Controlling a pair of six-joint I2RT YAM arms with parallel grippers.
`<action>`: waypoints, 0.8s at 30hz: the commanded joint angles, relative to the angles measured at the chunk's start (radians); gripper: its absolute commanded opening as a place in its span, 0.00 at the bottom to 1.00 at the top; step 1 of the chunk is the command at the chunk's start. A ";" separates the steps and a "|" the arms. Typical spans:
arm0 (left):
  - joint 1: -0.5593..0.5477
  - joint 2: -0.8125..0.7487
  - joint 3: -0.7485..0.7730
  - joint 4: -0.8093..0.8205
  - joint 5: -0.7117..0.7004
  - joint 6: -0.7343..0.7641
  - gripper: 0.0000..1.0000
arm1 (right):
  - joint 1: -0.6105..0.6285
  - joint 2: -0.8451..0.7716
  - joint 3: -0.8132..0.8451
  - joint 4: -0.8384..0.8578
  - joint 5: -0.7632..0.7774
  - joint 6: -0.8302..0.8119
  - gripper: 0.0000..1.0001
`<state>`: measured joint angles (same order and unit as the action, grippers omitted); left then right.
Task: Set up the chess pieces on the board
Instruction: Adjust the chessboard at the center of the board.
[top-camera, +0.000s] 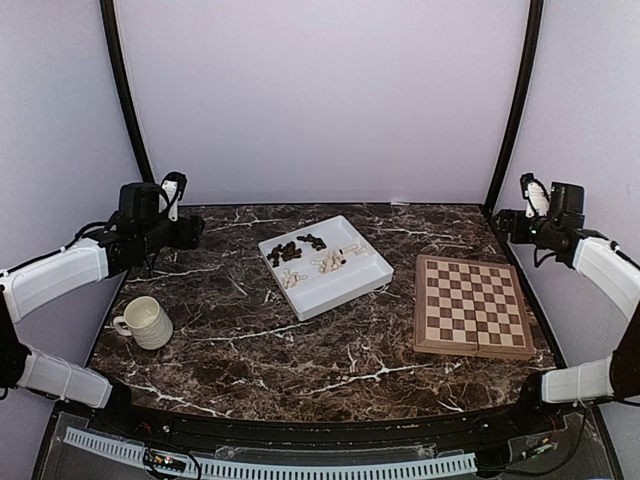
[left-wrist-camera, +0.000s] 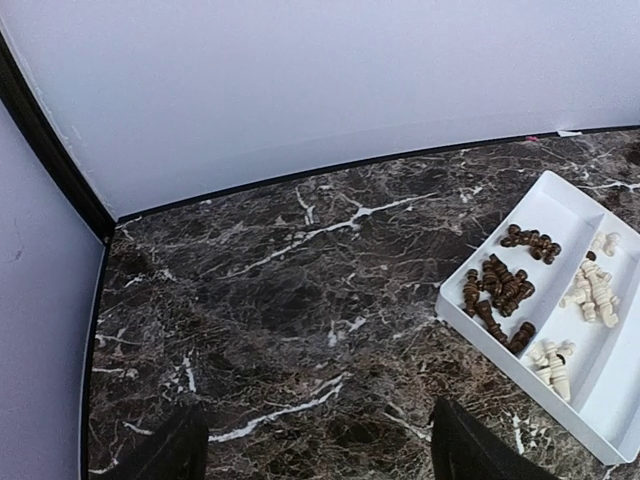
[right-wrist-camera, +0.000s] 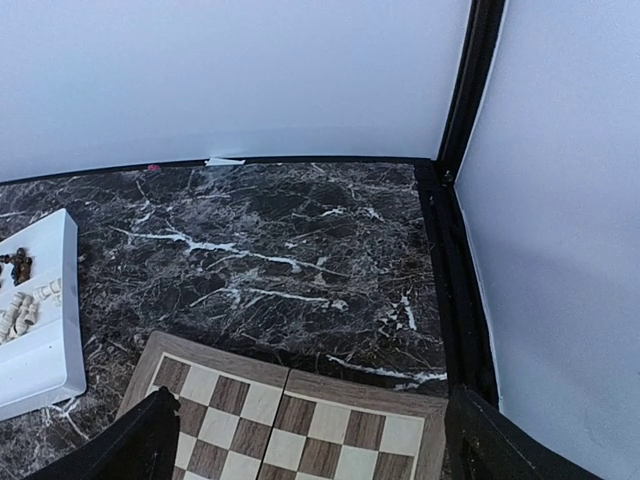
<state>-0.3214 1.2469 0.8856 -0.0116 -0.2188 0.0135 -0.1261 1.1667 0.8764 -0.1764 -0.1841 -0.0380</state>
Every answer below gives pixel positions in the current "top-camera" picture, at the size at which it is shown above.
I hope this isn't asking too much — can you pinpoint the wooden chess board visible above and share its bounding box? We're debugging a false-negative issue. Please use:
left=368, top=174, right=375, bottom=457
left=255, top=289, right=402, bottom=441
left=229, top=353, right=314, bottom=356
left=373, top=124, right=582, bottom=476
left=413, top=255, right=535, bottom=361

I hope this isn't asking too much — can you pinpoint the white plastic divided tray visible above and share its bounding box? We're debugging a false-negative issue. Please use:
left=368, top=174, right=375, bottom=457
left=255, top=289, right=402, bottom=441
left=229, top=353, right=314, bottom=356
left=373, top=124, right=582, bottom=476
left=258, top=215, right=394, bottom=321

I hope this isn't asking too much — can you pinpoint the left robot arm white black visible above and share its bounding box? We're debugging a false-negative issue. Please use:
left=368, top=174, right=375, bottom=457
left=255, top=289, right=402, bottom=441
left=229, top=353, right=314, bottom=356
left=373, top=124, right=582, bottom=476
left=1, top=172, right=205, bottom=436

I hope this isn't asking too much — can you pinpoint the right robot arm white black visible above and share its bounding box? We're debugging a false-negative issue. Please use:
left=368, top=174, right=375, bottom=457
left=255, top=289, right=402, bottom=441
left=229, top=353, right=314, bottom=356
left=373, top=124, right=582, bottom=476
left=494, top=173, right=639, bottom=434

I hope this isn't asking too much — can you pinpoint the dark chess pieces pile lower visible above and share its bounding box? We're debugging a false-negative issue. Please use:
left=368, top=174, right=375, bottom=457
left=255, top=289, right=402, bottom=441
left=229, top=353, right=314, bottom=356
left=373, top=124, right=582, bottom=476
left=266, top=241, right=302, bottom=268

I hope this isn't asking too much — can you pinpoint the dark chess pieces pile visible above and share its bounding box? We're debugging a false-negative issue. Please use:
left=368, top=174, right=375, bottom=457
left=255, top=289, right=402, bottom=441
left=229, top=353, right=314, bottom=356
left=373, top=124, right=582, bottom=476
left=297, top=234, right=327, bottom=251
left=266, top=241, right=302, bottom=268

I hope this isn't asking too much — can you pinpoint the dark chess pieces pile upper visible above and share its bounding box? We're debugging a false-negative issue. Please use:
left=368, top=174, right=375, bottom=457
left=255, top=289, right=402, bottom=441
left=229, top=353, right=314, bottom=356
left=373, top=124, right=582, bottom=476
left=297, top=234, right=327, bottom=251

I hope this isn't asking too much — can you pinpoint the white chess pieces pile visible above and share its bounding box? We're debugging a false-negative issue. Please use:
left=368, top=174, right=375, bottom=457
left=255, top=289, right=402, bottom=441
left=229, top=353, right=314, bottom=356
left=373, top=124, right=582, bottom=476
left=280, top=243, right=369, bottom=289

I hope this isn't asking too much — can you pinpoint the cream ribbed ceramic mug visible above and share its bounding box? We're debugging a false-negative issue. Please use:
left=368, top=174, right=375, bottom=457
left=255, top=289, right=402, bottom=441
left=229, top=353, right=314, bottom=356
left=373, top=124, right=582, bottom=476
left=112, top=296, right=174, bottom=351

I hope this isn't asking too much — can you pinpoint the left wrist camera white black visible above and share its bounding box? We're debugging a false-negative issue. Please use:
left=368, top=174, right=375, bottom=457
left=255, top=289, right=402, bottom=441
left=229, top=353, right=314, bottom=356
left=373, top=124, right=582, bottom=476
left=159, top=172, right=187, bottom=222

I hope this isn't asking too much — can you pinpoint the black front rail base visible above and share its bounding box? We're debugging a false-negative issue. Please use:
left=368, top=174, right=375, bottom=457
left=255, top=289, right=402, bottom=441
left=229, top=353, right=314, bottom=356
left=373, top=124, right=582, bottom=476
left=32, top=403, right=625, bottom=479

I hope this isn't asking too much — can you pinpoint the black right frame post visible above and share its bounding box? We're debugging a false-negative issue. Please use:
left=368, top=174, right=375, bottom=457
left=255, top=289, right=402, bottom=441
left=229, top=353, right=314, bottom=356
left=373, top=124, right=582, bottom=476
left=483, top=0, right=544, bottom=216

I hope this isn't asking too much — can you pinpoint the black frame post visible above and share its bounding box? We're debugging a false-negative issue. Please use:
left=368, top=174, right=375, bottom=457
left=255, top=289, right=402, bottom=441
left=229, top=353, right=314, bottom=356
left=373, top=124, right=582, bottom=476
left=483, top=0, right=544, bottom=216
left=99, top=0, right=155, bottom=182

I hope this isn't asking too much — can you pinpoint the black left frame post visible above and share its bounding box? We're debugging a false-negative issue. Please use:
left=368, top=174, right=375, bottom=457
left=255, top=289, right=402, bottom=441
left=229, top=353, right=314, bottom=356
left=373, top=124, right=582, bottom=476
left=99, top=0, right=155, bottom=182

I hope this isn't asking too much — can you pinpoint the white slotted cable duct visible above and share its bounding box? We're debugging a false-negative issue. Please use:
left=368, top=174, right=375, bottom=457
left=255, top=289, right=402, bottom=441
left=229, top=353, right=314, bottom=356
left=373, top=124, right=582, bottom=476
left=63, top=427, right=477, bottom=479

